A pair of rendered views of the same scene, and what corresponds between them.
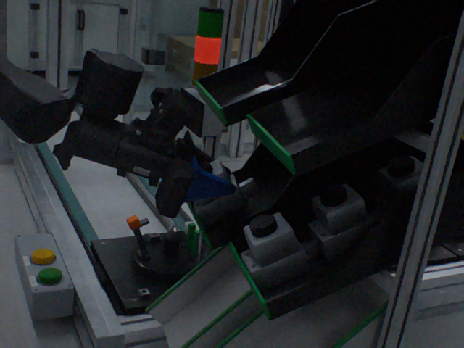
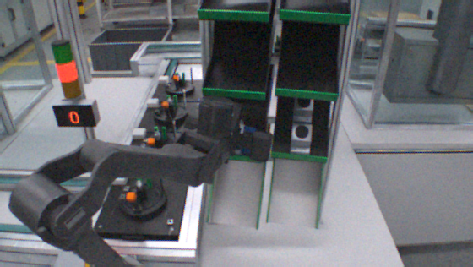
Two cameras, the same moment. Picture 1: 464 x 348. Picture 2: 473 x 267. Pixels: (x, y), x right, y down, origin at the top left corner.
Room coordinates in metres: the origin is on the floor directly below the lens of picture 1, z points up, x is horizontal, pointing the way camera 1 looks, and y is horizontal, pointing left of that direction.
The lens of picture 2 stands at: (0.41, 0.59, 1.67)
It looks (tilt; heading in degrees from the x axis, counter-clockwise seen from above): 33 degrees down; 299
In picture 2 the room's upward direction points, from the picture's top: straight up
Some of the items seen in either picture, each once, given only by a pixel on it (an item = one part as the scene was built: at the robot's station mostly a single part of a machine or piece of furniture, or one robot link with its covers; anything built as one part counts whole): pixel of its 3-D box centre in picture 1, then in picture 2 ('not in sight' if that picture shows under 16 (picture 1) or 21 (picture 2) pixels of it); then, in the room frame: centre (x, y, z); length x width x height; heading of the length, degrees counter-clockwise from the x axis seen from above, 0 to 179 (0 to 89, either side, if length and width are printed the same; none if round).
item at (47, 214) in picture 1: (56, 230); (41, 250); (1.16, 0.36, 0.91); 0.89 x 0.06 x 0.11; 29
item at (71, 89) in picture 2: (204, 73); (71, 86); (1.22, 0.08, 1.28); 0.05 x 0.05 x 0.05
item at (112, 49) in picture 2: not in sight; (133, 48); (2.52, -1.41, 0.73); 0.62 x 0.42 x 0.23; 29
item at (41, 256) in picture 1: (43, 258); not in sight; (0.96, 0.32, 0.96); 0.04 x 0.04 x 0.02
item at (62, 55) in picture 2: (210, 23); (62, 52); (1.22, 0.08, 1.38); 0.05 x 0.05 x 0.05
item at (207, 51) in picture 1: (207, 48); (67, 70); (1.22, 0.08, 1.33); 0.05 x 0.05 x 0.05
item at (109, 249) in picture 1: (169, 267); (144, 204); (0.99, 0.09, 0.96); 0.24 x 0.24 x 0.02; 29
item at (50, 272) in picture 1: (50, 278); not in sight; (0.90, 0.29, 0.96); 0.04 x 0.04 x 0.02
